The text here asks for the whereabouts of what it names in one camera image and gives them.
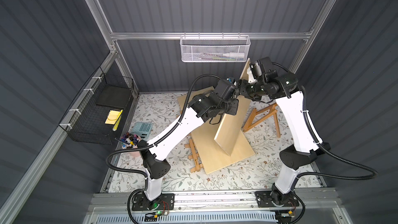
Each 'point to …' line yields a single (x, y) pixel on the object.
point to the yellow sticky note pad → (112, 116)
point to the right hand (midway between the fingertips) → (241, 91)
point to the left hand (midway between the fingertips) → (239, 106)
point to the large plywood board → (232, 124)
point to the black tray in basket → (114, 96)
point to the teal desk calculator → (142, 129)
